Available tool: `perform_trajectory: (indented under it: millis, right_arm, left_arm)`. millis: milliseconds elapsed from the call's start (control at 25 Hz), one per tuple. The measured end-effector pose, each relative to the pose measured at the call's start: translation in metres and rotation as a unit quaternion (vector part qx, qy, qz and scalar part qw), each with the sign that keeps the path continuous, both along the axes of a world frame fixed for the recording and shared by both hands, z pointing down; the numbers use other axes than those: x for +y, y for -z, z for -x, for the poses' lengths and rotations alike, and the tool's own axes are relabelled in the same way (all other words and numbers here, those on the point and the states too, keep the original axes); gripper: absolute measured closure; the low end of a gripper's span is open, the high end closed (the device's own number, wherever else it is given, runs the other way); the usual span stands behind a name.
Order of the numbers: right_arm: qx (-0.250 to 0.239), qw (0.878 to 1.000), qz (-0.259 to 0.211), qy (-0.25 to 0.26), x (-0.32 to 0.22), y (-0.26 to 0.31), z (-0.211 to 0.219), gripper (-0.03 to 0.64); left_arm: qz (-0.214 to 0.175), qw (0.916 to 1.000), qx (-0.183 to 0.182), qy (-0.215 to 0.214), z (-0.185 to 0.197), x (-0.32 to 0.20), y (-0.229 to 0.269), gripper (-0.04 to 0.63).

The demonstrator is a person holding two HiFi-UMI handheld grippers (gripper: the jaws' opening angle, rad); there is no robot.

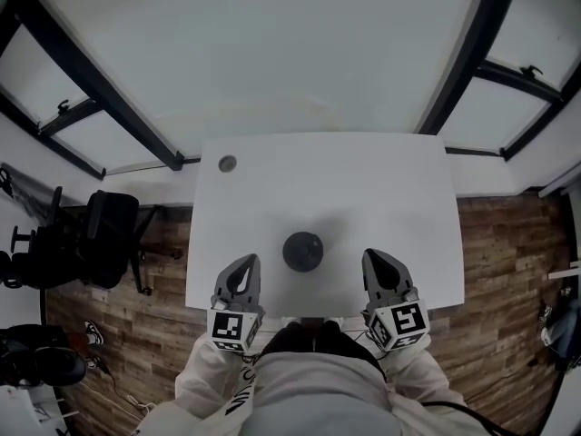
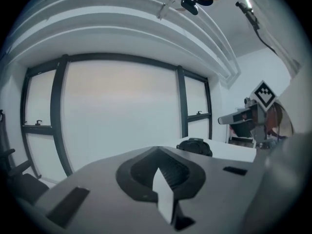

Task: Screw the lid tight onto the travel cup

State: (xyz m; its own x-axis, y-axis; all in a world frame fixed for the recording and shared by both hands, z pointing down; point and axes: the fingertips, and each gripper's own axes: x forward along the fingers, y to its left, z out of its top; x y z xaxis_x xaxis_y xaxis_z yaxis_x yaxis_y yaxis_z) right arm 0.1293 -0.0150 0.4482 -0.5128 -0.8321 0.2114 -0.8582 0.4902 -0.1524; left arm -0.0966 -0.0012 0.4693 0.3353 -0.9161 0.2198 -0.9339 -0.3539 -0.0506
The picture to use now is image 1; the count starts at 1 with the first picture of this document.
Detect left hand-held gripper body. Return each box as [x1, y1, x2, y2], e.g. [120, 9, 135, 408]
[205, 292, 268, 354]

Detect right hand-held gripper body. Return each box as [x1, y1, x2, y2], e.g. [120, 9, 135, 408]
[360, 286, 432, 353]

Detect person's right forearm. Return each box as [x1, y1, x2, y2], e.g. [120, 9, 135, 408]
[380, 333, 464, 408]

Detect person's left forearm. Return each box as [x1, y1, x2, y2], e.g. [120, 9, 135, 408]
[174, 333, 255, 417]

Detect person's black trousers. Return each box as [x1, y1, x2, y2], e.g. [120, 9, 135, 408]
[261, 320, 387, 367]

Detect person's white hoodie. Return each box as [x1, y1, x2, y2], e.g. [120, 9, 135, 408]
[135, 350, 491, 436]

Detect black office chair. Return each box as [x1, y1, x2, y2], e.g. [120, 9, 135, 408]
[0, 184, 181, 295]

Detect small white side table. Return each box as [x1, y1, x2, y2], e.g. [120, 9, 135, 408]
[537, 161, 581, 281]
[0, 383, 69, 436]

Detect black oval worn device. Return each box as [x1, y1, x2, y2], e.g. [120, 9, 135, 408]
[34, 346, 87, 388]

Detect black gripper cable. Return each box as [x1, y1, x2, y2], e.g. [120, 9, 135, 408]
[424, 400, 505, 436]

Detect white cable with plug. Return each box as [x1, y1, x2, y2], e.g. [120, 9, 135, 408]
[84, 379, 158, 420]

